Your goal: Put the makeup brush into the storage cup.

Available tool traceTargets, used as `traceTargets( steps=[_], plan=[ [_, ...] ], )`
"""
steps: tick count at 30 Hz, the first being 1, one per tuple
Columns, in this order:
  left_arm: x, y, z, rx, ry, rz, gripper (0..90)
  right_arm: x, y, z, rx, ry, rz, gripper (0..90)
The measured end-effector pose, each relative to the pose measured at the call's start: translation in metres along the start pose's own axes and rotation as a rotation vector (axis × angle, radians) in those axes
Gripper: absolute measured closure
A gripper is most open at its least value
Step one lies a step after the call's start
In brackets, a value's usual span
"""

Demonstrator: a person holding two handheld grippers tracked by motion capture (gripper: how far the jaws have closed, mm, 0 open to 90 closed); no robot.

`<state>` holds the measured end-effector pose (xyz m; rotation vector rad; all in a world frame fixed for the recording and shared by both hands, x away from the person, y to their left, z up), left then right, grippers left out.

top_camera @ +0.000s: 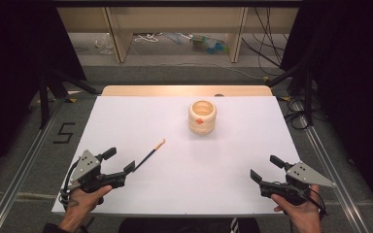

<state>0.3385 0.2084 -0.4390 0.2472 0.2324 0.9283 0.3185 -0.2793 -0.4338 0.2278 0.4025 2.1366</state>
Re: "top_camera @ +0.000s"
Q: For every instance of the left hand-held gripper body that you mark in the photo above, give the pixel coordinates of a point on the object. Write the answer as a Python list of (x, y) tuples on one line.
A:
[(87, 176)]

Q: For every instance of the aluminium floor rail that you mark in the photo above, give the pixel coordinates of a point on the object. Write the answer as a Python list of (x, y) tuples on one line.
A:
[(333, 181), (16, 186)]

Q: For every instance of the person's right hand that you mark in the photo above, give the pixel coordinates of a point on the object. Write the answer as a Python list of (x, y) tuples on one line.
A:
[(302, 215)]

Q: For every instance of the white table cover sheet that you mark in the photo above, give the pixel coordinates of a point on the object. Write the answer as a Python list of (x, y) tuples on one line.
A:
[(187, 174)]

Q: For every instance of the person's left hand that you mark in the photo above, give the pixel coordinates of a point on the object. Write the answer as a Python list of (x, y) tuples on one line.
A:
[(81, 205)]

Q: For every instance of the clear plastic bag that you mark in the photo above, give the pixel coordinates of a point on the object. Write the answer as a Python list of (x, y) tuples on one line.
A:
[(104, 44)]

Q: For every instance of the colourful plastic bag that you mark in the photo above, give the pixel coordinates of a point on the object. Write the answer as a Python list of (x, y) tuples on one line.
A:
[(209, 44)]

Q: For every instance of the black metal stand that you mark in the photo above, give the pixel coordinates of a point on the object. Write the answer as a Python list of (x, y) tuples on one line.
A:
[(304, 90), (45, 97)]

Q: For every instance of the wooden table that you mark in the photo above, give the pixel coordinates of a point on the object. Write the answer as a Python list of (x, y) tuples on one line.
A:
[(162, 90)]

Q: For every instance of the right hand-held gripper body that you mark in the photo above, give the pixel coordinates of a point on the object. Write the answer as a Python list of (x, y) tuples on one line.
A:
[(299, 176)]

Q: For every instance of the black curtain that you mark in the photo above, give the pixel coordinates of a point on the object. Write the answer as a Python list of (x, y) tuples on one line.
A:
[(353, 81), (9, 81)]

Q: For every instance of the cream ringed pen holder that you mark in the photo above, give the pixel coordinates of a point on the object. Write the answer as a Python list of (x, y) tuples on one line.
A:
[(202, 124)]

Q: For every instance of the wooden shelf unit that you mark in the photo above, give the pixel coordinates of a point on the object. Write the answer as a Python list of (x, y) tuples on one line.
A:
[(119, 35)]

